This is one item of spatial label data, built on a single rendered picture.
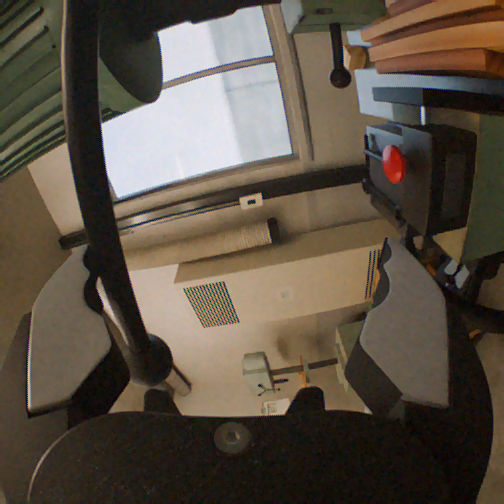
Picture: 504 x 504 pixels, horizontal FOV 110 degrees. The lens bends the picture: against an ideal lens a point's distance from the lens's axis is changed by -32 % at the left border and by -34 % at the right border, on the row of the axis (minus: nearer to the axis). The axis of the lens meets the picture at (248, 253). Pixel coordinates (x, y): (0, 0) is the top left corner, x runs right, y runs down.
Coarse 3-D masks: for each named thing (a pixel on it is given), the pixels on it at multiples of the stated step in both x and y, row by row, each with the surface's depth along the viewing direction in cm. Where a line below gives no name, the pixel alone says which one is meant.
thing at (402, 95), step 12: (384, 96) 19; (396, 96) 17; (408, 96) 15; (420, 96) 14; (432, 96) 13; (444, 96) 13; (456, 96) 13; (468, 96) 13; (480, 96) 13; (492, 96) 12; (468, 108) 13; (480, 108) 13; (492, 108) 13
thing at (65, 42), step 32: (64, 0) 4; (96, 0) 5; (64, 32) 5; (96, 32) 6; (64, 64) 6; (96, 64) 6; (64, 96) 6; (96, 96) 7; (96, 128) 7; (96, 160) 8; (96, 192) 8; (96, 224) 9; (96, 256) 10; (128, 288) 11; (128, 320) 12; (128, 352) 13; (160, 352) 14
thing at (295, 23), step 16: (288, 0) 14; (304, 0) 12; (320, 0) 12; (336, 0) 12; (352, 0) 11; (368, 0) 11; (384, 0) 11; (288, 16) 16; (304, 16) 13; (320, 16) 13; (336, 16) 13; (352, 16) 13; (368, 16) 13; (288, 32) 18; (304, 32) 18
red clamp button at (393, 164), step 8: (384, 152) 18; (392, 152) 16; (400, 152) 16; (384, 160) 18; (392, 160) 17; (400, 160) 16; (384, 168) 18; (392, 168) 17; (400, 168) 16; (392, 176) 17; (400, 176) 17
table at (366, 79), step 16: (352, 32) 33; (368, 48) 31; (368, 64) 33; (368, 80) 35; (384, 80) 31; (400, 80) 27; (416, 80) 23; (432, 80) 20; (448, 80) 18; (464, 80) 16; (480, 80) 14; (496, 80) 12; (368, 96) 38; (496, 96) 13; (368, 112) 40; (384, 112) 35
